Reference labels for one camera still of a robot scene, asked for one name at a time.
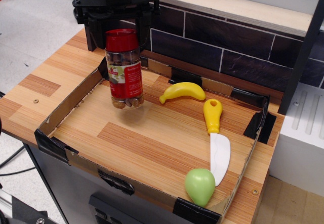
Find white ridged appliance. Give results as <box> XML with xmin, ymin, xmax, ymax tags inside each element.
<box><xmin>270</xmin><ymin>83</ymin><xmax>323</xmax><ymax>196</ymax></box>

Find green toy pear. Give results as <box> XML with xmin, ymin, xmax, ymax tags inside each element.
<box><xmin>185</xmin><ymin>168</ymin><xmax>215</xmax><ymax>207</ymax></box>

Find black vertical post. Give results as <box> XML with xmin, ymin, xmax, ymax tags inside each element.
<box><xmin>277</xmin><ymin>0</ymin><xmax>323</xmax><ymax>115</ymax></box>

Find dark brick-pattern backsplash shelf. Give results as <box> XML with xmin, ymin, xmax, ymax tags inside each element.
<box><xmin>78</xmin><ymin>0</ymin><xmax>324</xmax><ymax>88</ymax></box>

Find taped cardboard fence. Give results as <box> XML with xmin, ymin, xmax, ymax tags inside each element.
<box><xmin>35</xmin><ymin>60</ymin><xmax>282</xmax><ymax>223</ymax></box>

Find yellow toy banana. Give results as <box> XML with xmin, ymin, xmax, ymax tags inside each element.
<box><xmin>159</xmin><ymin>82</ymin><xmax>206</xmax><ymax>104</ymax></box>

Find yellow-handled white toy knife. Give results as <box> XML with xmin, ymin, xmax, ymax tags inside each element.
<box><xmin>203</xmin><ymin>99</ymin><xmax>231</xmax><ymax>186</ymax></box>

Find red-capped basil spice bottle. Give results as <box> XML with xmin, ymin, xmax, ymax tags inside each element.
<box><xmin>105</xmin><ymin>28</ymin><xmax>144</xmax><ymax>110</ymax></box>

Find black metal bracket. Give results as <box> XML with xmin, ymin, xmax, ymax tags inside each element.
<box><xmin>1</xmin><ymin>190</ymin><xmax>52</xmax><ymax>223</ymax></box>

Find black floor cables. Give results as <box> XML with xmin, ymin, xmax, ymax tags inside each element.
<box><xmin>0</xmin><ymin>145</ymin><xmax>36</xmax><ymax>177</ymax></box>

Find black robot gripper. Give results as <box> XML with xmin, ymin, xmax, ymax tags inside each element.
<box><xmin>72</xmin><ymin>0</ymin><xmax>160</xmax><ymax>49</ymax></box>

